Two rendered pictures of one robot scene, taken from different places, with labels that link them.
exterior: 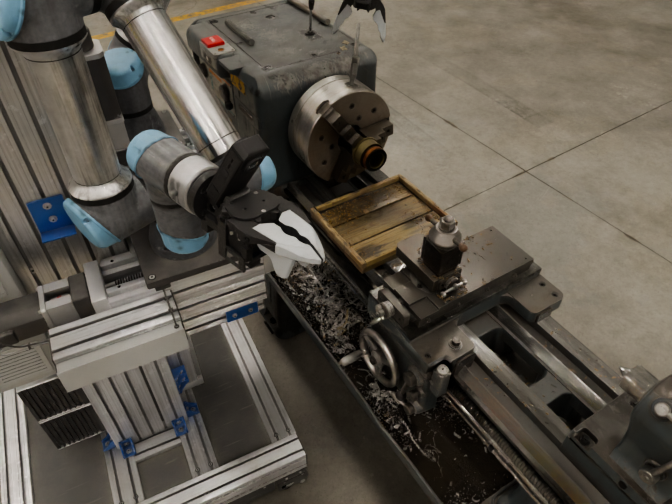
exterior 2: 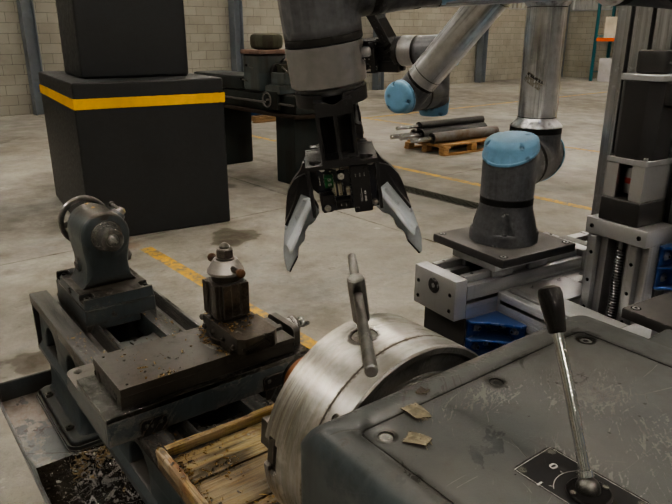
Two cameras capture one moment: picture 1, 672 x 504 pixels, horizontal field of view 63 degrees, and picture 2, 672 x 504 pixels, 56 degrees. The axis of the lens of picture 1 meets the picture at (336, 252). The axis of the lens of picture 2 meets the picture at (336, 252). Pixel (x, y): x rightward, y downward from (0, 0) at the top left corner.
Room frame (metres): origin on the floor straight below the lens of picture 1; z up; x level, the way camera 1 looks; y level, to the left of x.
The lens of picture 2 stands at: (2.28, -0.15, 1.60)
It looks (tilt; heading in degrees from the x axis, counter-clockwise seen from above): 19 degrees down; 175
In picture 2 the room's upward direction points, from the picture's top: straight up
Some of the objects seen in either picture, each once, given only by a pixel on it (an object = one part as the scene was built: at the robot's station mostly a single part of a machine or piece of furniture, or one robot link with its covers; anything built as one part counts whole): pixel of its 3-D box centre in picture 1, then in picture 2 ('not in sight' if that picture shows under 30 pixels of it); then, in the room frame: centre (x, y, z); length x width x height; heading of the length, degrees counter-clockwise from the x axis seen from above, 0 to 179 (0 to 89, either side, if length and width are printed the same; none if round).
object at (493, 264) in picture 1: (454, 276); (204, 352); (1.03, -0.32, 0.95); 0.43 x 0.17 x 0.05; 122
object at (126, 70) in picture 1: (124, 79); not in sight; (1.40, 0.57, 1.33); 0.13 x 0.12 x 0.14; 10
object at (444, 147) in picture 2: not in sight; (453, 143); (-6.92, 2.44, 0.07); 1.24 x 0.86 x 0.14; 120
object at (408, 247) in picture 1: (431, 266); (235, 329); (1.02, -0.25, 0.99); 0.20 x 0.10 x 0.05; 32
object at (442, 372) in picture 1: (439, 379); not in sight; (0.77, -0.26, 0.84); 0.04 x 0.04 x 0.10; 32
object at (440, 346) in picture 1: (467, 298); (190, 366); (0.99, -0.36, 0.90); 0.47 x 0.30 x 0.06; 122
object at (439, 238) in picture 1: (445, 232); (225, 265); (1.00, -0.27, 1.13); 0.08 x 0.08 x 0.03
